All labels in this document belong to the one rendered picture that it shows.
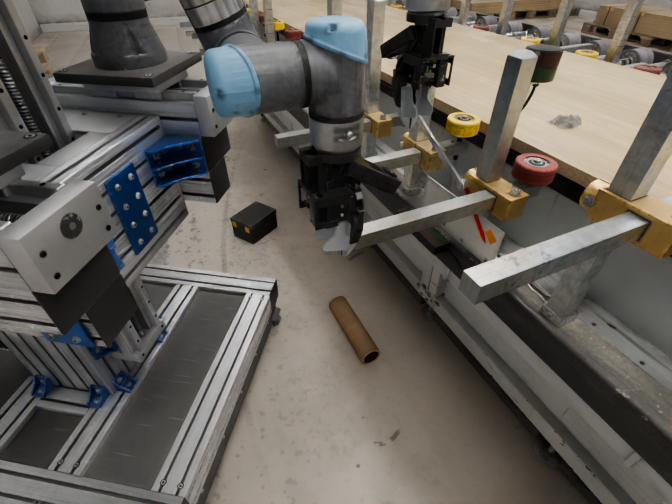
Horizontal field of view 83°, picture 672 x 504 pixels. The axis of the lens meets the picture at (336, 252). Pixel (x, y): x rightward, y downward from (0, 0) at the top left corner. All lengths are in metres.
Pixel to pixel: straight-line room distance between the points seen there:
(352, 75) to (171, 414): 1.04
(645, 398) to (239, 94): 0.73
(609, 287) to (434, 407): 0.72
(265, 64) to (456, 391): 1.28
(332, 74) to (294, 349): 1.22
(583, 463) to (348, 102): 1.14
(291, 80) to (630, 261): 0.76
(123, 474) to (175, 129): 0.86
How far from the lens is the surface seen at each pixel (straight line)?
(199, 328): 1.42
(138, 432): 1.27
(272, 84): 0.47
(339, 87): 0.49
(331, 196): 0.55
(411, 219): 0.70
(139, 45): 0.98
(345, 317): 1.54
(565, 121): 1.11
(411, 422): 1.42
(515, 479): 1.43
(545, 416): 1.37
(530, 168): 0.84
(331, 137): 0.52
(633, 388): 0.80
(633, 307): 1.00
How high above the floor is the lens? 1.26
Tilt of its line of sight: 40 degrees down
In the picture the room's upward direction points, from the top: straight up
